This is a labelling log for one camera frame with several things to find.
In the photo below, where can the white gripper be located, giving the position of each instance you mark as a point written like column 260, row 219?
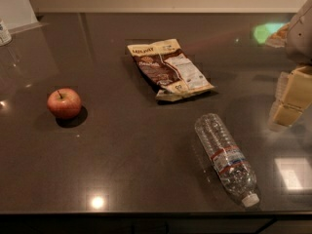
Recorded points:
column 300, row 38

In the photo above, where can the clear plastic water bottle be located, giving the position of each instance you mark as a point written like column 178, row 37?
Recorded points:
column 232, row 167

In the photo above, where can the brown white snack bag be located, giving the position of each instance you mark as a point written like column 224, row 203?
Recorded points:
column 168, row 67

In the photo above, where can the red apple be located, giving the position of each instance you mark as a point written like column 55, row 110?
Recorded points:
column 64, row 103

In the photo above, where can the white container at left edge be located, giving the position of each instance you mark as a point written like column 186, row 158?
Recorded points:
column 5, row 36

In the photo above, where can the white board leaning on wall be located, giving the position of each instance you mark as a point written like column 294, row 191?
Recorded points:
column 18, row 15

